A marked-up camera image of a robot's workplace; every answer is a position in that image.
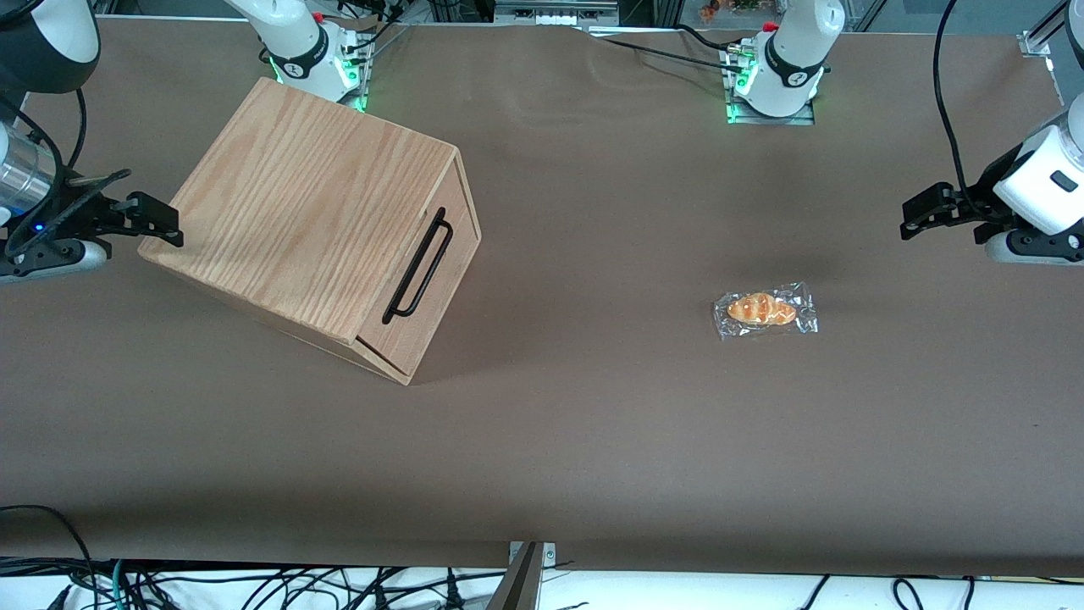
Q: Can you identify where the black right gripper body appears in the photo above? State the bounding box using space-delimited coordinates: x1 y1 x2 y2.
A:
7 182 130 257

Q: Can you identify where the wooden drawer with black handle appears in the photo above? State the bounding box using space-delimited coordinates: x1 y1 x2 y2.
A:
356 158 483 380

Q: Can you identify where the light wooden drawer cabinet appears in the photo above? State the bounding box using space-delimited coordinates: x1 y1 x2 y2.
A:
138 77 465 387

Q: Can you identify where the bread in clear plastic wrapper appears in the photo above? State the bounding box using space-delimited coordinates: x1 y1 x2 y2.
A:
712 281 821 342

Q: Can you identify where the brown table cover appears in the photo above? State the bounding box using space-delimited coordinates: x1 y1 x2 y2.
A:
0 17 1084 580

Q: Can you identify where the grey power strip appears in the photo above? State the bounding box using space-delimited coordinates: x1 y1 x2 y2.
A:
494 0 622 26

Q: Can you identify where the dark metal bar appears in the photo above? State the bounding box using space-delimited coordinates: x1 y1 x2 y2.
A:
486 542 544 610

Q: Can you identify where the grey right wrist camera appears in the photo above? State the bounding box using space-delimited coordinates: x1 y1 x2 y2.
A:
0 239 110 285

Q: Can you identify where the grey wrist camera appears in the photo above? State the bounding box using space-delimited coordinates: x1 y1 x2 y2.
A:
983 229 1084 267
0 239 110 285

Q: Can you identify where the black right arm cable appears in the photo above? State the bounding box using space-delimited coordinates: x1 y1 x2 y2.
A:
66 87 89 172

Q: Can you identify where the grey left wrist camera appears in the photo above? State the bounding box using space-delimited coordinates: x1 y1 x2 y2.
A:
983 229 1084 267

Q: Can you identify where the aluminium profile rail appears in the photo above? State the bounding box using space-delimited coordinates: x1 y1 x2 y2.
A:
1019 0 1070 58

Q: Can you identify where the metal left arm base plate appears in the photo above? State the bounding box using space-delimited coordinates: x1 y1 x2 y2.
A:
726 100 816 126

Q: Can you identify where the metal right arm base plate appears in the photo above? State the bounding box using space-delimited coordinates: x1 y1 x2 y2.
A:
335 21 379 114

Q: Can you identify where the black looping floor cable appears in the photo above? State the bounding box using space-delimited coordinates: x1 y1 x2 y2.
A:
0 504 96 594

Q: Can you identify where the long black base cable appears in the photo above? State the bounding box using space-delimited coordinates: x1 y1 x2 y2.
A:
584 27 748 72

